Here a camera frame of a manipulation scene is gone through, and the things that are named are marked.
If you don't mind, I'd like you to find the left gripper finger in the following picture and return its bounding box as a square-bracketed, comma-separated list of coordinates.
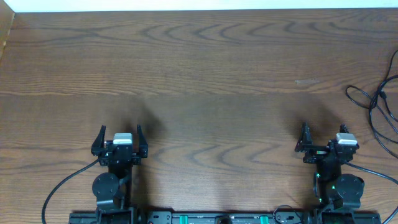
[137, 124, 149, 158]
[91, 125, 106, 157]

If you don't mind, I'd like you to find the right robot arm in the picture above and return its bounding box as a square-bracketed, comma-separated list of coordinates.
[295, 122, 364, 223]

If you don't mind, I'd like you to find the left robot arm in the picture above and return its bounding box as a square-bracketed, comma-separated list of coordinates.
[91, 125, 149, 223]

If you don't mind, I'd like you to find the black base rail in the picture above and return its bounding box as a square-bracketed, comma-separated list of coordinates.
[68, 211, 382, 224]

